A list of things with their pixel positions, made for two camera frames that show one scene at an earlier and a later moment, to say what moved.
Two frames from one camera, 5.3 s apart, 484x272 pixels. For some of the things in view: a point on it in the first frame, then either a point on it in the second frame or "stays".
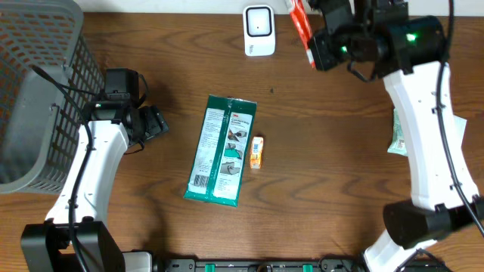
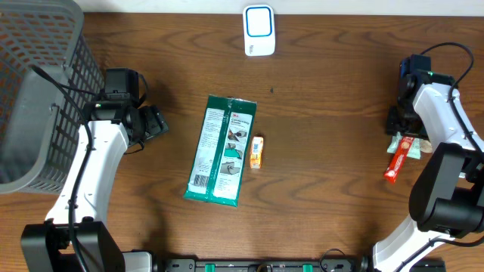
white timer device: (259, 30) stays
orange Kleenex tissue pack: (256, 153) stays
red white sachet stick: (304, 27) to (402, 149)
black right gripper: (325, 43) to (393, 126)
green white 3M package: (221, 151) stays
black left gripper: (154, 117) stays
